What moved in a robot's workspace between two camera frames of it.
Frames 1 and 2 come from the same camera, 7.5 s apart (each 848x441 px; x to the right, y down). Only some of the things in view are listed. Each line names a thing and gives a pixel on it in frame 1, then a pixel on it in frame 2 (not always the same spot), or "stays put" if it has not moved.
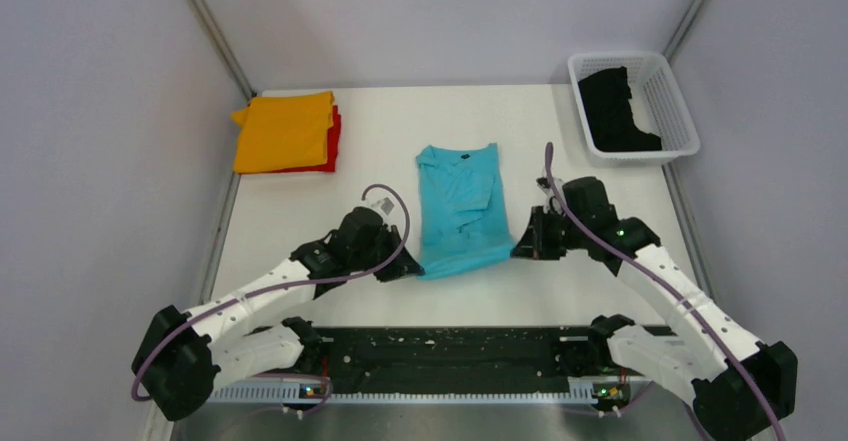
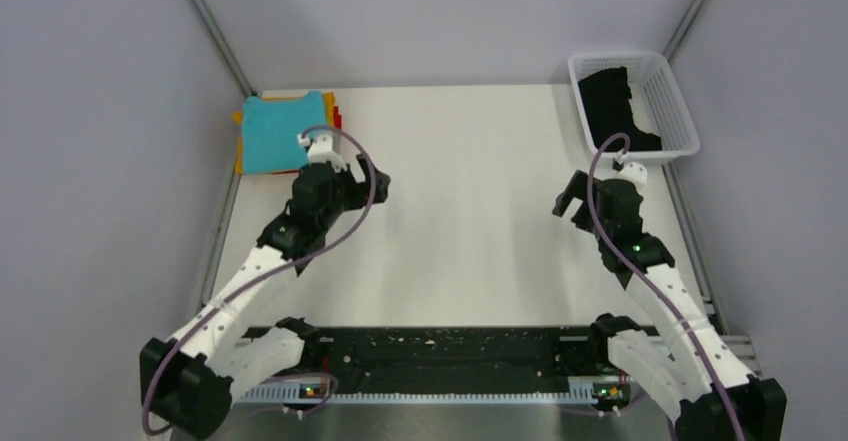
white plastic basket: x=658 y=105 stays put
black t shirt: x=605 y=96 stays put
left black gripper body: x=384 y=246 → x=349 y=193
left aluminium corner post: x=207 y=20 stays put
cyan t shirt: x=463 y=209 → x=271 y=130
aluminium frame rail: x=666 y=415 stays put
